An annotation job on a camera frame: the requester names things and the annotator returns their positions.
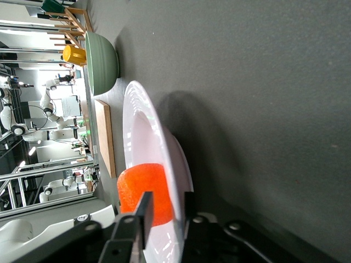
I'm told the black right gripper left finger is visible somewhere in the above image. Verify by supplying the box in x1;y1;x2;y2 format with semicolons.
98;191;155;263

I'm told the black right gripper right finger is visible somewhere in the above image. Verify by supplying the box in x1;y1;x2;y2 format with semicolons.
180;191;275;263

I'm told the orange fruit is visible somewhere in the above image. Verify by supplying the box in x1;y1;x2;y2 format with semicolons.
116;163;174;227

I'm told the white round plate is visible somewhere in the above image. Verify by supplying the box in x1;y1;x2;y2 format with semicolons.
121;80;195;263

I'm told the wooden cutting board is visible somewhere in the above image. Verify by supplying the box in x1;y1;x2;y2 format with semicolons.
94;99;117;179

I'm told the pale green bowl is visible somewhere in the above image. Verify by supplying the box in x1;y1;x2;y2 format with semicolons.
84;30;120;97

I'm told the yellow mug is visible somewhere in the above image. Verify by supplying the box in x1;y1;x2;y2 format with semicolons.
62;44;87;67

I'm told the wooden peg rack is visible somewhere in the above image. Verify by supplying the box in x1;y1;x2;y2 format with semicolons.
44;7;94;54

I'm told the green box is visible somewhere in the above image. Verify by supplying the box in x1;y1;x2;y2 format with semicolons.
42;0;67;15

